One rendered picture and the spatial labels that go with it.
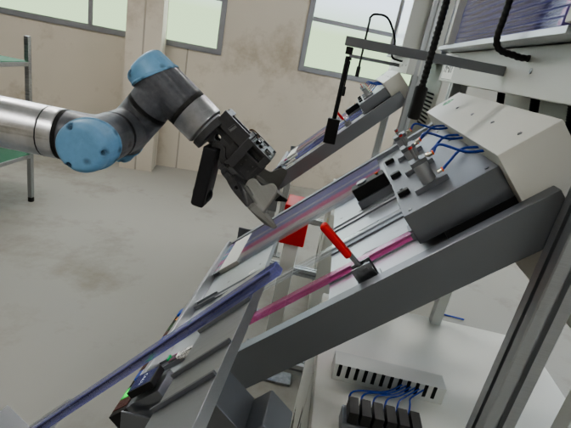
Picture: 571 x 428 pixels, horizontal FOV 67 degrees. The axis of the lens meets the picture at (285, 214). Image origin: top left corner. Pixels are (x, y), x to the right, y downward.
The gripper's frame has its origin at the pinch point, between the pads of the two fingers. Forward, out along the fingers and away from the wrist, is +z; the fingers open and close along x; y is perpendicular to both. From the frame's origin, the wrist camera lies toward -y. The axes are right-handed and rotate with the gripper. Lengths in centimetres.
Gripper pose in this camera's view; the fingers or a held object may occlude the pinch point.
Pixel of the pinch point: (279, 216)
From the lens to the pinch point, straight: 79.2
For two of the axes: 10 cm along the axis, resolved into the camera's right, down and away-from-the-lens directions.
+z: 7.0, 7.0, 1.5
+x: 1.3, -3.3, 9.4
